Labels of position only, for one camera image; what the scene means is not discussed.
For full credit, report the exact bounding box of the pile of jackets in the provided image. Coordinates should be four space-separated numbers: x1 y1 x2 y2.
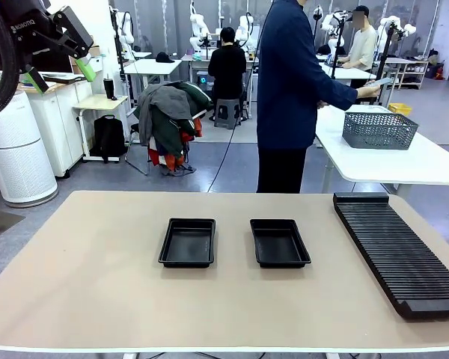
134 80 214 177

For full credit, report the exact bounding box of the wooden shelf rack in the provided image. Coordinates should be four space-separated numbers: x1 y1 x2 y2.
394 58 431 90

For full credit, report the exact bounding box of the small wood top table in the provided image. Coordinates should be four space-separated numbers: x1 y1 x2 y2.
73 94 130 164

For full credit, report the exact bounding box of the black slotted board rack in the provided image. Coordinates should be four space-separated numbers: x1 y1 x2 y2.
332 191 449 321

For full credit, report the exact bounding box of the person in navy jacket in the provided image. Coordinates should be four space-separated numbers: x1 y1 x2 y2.
256 0 360 194

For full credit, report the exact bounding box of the black ESD tray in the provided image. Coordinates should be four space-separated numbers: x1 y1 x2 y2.
157 218 217 269
249 218 312 269

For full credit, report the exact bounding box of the black tripod stand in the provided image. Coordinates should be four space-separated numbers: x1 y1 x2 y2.
331 13 346 80
376 20 397 108

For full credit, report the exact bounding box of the white side table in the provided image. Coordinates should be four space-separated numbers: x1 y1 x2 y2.
314 104 449 194

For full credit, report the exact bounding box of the long black floor cable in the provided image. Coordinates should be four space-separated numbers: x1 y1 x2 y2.
207 0 275 194

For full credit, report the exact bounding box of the black backpack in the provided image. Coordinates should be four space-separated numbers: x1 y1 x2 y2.
91 114 129 164

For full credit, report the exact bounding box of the grey plastic stool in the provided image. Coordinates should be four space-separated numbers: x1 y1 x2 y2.
213 99 242 130

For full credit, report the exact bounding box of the green circuit board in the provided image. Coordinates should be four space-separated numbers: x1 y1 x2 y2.
364 77 393 90

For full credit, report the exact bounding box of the person in cream shirt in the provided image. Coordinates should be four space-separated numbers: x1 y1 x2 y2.
336 5 378 75

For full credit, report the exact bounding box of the white desk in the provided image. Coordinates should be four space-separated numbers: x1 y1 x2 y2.
123 58 183 109
320 61 377 90

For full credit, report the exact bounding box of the grey plastic basket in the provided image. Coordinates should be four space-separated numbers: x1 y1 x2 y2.
342 111 420 151

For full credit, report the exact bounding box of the white cabinet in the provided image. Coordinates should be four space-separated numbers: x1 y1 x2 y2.
25 79 95 179

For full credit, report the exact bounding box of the yellow plastic bin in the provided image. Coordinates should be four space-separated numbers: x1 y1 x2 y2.
388 102 413 116

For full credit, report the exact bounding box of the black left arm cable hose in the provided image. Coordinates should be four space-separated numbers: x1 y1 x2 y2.
0 0 20 123

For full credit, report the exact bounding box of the white air purifier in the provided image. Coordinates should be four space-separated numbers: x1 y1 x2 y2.
0 89 59 209

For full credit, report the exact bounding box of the seated person in black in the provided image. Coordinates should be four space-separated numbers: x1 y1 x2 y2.
208 26 248 123

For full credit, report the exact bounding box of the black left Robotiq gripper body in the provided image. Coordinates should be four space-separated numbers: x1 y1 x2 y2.
0 0 61 73

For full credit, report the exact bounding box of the navy sleeved right forearm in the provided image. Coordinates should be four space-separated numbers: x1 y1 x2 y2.
320 76 360 105

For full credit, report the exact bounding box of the metal chair frame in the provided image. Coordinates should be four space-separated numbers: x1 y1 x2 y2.
125 123 151 177

